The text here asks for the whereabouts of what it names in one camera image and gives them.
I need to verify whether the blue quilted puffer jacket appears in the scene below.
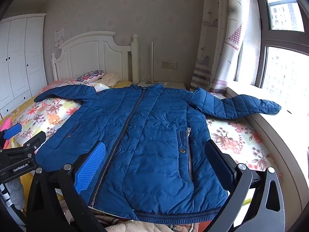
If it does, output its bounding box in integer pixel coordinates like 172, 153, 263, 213
36, 84, 281, 224

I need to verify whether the pink cloth item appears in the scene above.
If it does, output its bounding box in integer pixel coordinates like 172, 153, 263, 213
0, 117, 12, 131

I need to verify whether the floral bed quilt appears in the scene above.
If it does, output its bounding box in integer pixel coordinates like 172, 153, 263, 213
12, 82, 280, 181

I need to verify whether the white wardrobe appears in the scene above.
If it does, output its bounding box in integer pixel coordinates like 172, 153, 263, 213
1, 13, 47, 118

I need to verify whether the cream fluffy pillow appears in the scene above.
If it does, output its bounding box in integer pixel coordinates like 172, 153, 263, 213
96, 73, 121, 88

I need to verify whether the patterned round cushion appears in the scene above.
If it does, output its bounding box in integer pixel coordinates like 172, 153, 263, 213
75, 70, 105, 83

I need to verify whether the white bedside table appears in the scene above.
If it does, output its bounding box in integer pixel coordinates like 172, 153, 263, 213
138, 81, 186, 90

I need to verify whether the slim white desk lamp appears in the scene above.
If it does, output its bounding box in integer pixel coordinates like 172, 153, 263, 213
146, 42, 155, 85

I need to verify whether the white wooden headboard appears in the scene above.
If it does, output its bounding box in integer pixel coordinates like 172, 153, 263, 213
51, 31, 140, 84

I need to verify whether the patterned window curtain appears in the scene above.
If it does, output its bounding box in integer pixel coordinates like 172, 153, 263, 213
190, 0, 261, 93

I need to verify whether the paper notice on wall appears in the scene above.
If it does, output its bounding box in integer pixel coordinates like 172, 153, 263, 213
54, 28, 65, 48

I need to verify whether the white charger cable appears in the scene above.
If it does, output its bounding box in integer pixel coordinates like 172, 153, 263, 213
138, 73, 155, 85

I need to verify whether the window with dark frame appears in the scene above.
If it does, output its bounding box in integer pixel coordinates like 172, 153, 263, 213
256, 0, 308, 94

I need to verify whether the wall power socket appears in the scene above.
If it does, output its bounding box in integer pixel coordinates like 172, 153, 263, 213
161, 61, 177, 70

